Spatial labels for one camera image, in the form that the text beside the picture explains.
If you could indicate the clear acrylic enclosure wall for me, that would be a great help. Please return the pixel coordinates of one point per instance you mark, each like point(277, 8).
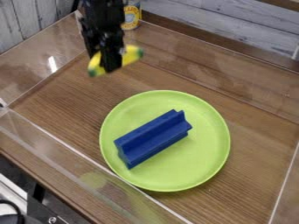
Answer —
point(54, 107)

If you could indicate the yellow toy banana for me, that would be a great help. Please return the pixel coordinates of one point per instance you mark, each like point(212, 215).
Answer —
point(132, 55)

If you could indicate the blue foam block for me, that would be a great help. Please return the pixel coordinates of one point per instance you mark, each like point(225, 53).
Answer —
point(152, 137)

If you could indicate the green round plate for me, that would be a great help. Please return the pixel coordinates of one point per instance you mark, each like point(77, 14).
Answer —
point(189, 161)

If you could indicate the yellow labelled can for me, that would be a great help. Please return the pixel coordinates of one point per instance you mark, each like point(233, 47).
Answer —
point(132, 11)

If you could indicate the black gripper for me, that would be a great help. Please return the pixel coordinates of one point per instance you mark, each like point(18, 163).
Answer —
point(101, 19)

